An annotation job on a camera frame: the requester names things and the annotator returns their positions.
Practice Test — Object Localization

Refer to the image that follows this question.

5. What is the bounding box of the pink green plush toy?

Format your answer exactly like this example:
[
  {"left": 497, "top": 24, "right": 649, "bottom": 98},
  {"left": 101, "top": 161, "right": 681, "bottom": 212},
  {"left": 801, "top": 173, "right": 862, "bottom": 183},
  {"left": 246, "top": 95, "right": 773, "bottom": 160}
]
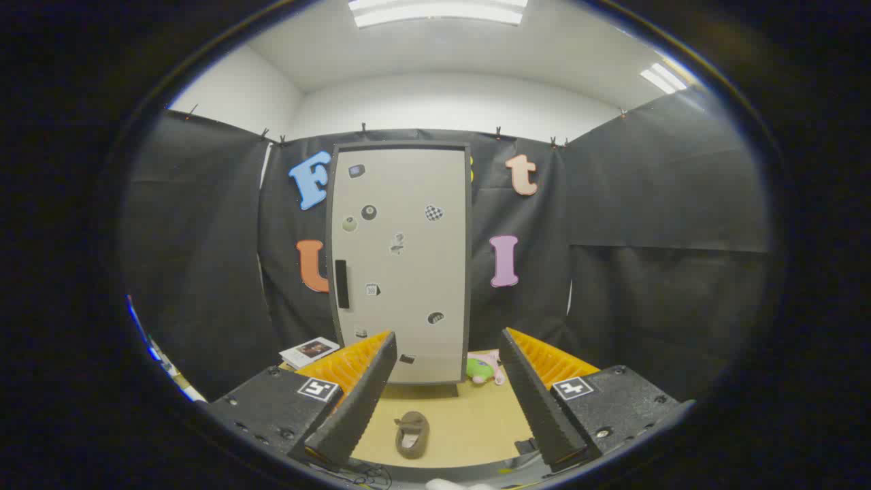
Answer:
[{"left": 466, "top": 352, "right": 506, "bottom": 386}]

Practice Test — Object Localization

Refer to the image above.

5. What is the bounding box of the black backdrop cloth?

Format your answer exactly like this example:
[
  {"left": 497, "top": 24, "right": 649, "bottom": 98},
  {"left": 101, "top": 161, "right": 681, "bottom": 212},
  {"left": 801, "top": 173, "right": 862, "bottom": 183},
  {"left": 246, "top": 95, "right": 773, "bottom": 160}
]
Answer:
[{"left": 121, "top": 88, "right": 773, "bottom": 402}]

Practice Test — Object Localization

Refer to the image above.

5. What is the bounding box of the brown fuzzy shoe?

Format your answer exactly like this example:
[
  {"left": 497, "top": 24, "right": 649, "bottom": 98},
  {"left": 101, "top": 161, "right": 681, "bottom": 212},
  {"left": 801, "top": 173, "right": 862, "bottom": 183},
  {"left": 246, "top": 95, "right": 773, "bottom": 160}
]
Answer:
[{"left": 395, "top": 411, "right": 431, "bottom": 459}]

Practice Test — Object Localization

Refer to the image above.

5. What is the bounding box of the small ceiling light panel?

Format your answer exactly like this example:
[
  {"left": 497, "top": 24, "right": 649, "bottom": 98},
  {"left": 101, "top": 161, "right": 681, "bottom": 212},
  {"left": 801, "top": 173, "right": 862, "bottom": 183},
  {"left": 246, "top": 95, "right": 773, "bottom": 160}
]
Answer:
[{"left": 640, "top": 63, "right": 688, "bottom": 95}]

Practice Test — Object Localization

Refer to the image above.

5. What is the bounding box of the white picture book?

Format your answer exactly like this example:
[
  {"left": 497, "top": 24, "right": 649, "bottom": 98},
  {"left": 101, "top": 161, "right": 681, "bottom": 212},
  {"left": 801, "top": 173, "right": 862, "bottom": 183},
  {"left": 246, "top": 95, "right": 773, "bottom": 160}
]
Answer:
[{"left": 279, "top": 337, "right": 341, "bottom": 370}]

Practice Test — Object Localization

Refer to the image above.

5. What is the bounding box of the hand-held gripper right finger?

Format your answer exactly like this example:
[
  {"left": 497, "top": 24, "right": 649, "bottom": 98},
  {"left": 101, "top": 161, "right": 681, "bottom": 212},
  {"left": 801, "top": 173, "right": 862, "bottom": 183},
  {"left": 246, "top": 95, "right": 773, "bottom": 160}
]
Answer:
[{"left": 499, "top": 327, "right": 696, "bottom": 474}]

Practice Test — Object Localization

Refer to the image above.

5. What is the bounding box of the large ceiling light panel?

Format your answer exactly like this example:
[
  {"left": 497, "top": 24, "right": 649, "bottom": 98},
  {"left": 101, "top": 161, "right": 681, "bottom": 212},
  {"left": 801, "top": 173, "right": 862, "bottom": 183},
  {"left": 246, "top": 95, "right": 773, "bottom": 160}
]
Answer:
[{"left": 348, "top": 0, "right": 528, "bottom": 28}]

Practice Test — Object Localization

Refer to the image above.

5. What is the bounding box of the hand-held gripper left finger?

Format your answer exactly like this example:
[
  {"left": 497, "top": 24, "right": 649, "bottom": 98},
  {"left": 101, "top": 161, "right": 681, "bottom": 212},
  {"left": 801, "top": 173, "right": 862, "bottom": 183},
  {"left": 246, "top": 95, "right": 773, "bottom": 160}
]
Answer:
[{"left": 204, "top": 331, "right": 398, "bottom": 470}]

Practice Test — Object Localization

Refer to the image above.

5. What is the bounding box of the grey shoe cabinet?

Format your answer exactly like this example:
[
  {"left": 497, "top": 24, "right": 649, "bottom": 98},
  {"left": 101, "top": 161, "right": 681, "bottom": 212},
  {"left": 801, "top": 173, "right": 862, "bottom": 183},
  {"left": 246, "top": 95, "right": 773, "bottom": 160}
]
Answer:
[{"left": 325, "top": 142, "right": 473, "bottom": 399}]

